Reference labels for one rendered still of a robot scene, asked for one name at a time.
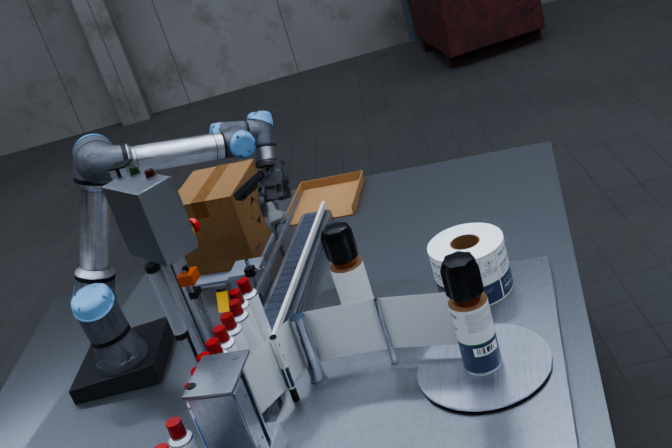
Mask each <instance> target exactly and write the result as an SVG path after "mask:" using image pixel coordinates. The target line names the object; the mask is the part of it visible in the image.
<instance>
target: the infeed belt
mask: <svg viewBox="0 0 672 448"><path fill-rule="evenodd" d="M326 212H327V210H324V213H323V216H322V218H321V221H320V224H319V227H318V229H317V232H316V235H315V237H314V240H313V243H312V246H311V248H310V251H309V254H308V257H307V259H306V262H305V265H304V267H303V270H302V273H301V276H300V278H299V281H298V284H297V286H296V289H295V292H294V295H293V297H292V300H291V303H290V306H289V308H288V311H287V314H286V316H285V319H284V322H283V324H284V323H285V322H286V321H287V320H288V318H289V315H290V312H291V309H292V307H293V304H294V301H295V298H296V296H297V293H298V290H299V287H300V285H301V282H302V279H303V276H304V273H305V271H306V268H307V265H308V262H309V260H310V257H311V254H312V251H313V248H314V246H315V243H316V240H317V237H318V235H319V232H320V229H321V226H322V223H323V221H324V218H325V215H326ZM317 213H318V211H316V212H311V213H305V215H304V218H303V220H302V223H301V225H300V227H299V230H298V232H297V235H296V237H295V240H294V242H293V245H292V247H291V249H290V252H289V254H288V257H287V259H286V262H285V264H284V266H283V269H282V271H281V274H280V276H279V279H278V281H277V284H276V286H275V288H274V291H273V293H272V296H271V298H270V301H269V303H268V305H267V308H266V311H265V314H266V316H267V319H268V322H269V324H270V327H271V330H272V331H273V328H274V325H275V323H276V320H277V317H278V315H279V312H280V310H281V307H282V304H283V302H284V299H285V297H286V294H287V291H288V289H289V286H290V283H291V281H292V278H293V276H294V273H295V270H296V268H297V265H298V262H299V260H300V257H301V255H302V252H303V249H304V247H305V244H306V242H307V239H308V236H309V234H310V231H311V228H312V226H313V223H314V221H315V218H316V215H317Z"/></svg>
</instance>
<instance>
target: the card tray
mask: <svg viewBox="0 0 672 448"><path fill-rule="evenodd" d="M364 181H365V177H364V173H363V170H361V171H356V172H351V173H345V174H340V175H335V176H330V177H325V178H320V179H314V180H309V181H304V182H300V184H299V187H298V189H297V191H296V193H295V195H294V198H293V200H292V202H291V204H290V206H289V208H288V211H287V217H288V215H289V213H290V211H291V208H292V206H293V204H294V202H295V200H296V197H297V195H298V194H299V193H301V194H302V198H301V200H300V203H299V205H298V207H297V209H296V212H295V214H294V216H293V219H292V221H291V223H290V225H289V226H293V225H298V223H299V220H300V218H301V216H302V215H304V214H305V213H311V212H316V211H318V210H319V207H320V205H321V202H322V201H325V203H326V208H325V210H331V213H332V216H333V218H338V217H344V216H349V215H355V212H356V209H357V205H358V202H359V198H360V195H361V192H362V188H363V185H364ZM287 217H286V218H285V220H287Z"/></svg>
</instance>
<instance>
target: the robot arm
mask: <svg viewBox="0 0 672 448"><path fill-rule="evenodd" d="M252 154H253V160H254V163H256V164H255V168H256V169H262V171H257V172H256V173H255V174H254V175H253V176H252V177H251V178H250V179H249V180H248V181H247V182H246V183H245V184H244V185H242V186H241V187H240V188H239V189H238V190H237V191H236V192H235V193H234V194H233V197H234V198H235V199H236V200H237V201H244V200H245V199H246V198H247V197H248V196H249V195H250V194H251V193H252V192H253V191H255V190H256V189H257V194H258V198H259V205H260V209H261V213H262V216H263V218H264V221H265V223H266V226H267V228H268V229H269V230H270V232H271V233H274V231H275V223H277V222H279V221H281V220H283V219H285V218H286V217H287V213H286V212H285V211H282V210H280V209H279V205H278V203H277V202H274V201H275V200H285V199H287V198H290V197H292V196H291V190H290V183H289V179H288V180H287V178H288V176H287V178H286V179H285V176H286V175H285V174H284V167H283V166H285V162H284V161H282V160H278V152H277V146H276V139H275V132H274V124H273V120H272V116H271V114H270V113H269V112H267V111H257V112H252V113H250V114H248V116H247V120H244V121H232V122H220V123H213V124H211V126H210V129H209V134H206V135H199V136H193V137H187V138H181V139H175V140H168V141H162V142H156V143H150V144H143V145H137V146H129V145H127V144H120V145H113V143H112V142H111V141H110V140H109V139H108V138H106V137H105V136H103V135H100V134H87V135H85V136H83V137H81V138H80V139H79V140H78V141H77V142H76V143H75V145H74V147H73V150H72V157H73V160H74V183H75V184H76V185H77V186H78V187H79V202H80V267H79V268H77V269H76V270H75V273H74V274H75V277H74V281H75V284H74V288H73V296H74V297H73V298H72V300H71V309H72V312H73V315H74V316H75V318H76V319H77V320H78V322H79V324H80V325H81V327H82V329H83V331H84V332H85V334H86V336H87V338H88V339H89V341H90V343H91V345H92V346H93V348H94V353H95V359H96V365H97V368H98V370H99V372H100V374H101V375H103V376H106V377H110V376H116V375H119V374H122V373H124V372H126V371H128V370H130V369H132V368H133V367H135V366H136V365H137V364H139V363H140V362H141V361H142V360H143V359H144V358H145V356H146V355H147V353H148V350H149V347H148V345H147V343H146V341H145V340H144V339H143V338H142V337H140V336H139V335H138V334H137V333H136V332H135V331H134V330H133V329H132V328H131V327H130V325H129V323H128V321H127V319H126V317H125V315H124V314H123V312H122V310H121V308H120V306H119V303H118V300H117V297H116V291H115V269H114V268H112V267H111V266H110V207H109V204H108V202H107V200H106V197H105V195H104V193H103V191H102V188H101V187H102V186H104V185H106V184H108V183H110V182H111V181H113V180H112V178H111V175H110V173H109V171H108V170H109V169H110V168H111V167H112V166H113V164H114V163H115V162H119V161H124V160H129V159H132V161H133V163H134V165H135V166H137V167H138V169H139V171H142V172H145V170H146V169H148V168H152V169H153V170H154V171H155V170H161V169H166V168H172V167H178V166H184V165H190V164H195V163H201V162H207V161H213V160H219V159H224V158H230V157H237V158H248V157H250V156H251V155H252ZM269 169H270V171H269Z"/></svg>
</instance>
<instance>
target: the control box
mask: <svg viewBox="0 0 672 448"><path fill-rule="evenodd" d="M156 175H157V177H156V178H154V179H152V180H146V179H145V177H146V176H145V174H144V172H142V171H141V174H140V175H139V176H137V177H133V178H131V177H130V175H129V176H126V177H122V176H121V177H119V178H117V179H115V180H113V181H111V182H110V183H108V184H106V185H104V186H102V187H101V188H102V191H103V193H104V195H105V197H106V200H107V202H108V204H109V207H110V209H111V211H112V213H113V216H114V218H115V220H116V223H117V225H118V227H119V229H120V232H121V234H122V236H123V238H124V241H125V243H126V245H127V248H128V250H129V252H130V254H131V255H132V256H135V257H138V258H141V259H144V260H148V261H151V262H154V263H157V264H160V265H163V266H166V267H168V266H170V265H172V264H173V263H175V262H176V261H178V260H179V259H181V258H182V257H184V256H185V255H187V254H188V253H190V252H192V251H193V250H195V249H196V248H197V247H198V245H197V244H198V240H197V238H196V234H195V231H194V228H193V227H192V225H191V223H190V220H189V218H188V215H187V212H186V210H185V207H184V205H183V202H182V200H181V197H180V195H179V192H178V190H177V187H176V185H175V182H174V180H173V177H171V176H166V175H160V174H156Z"/></svg>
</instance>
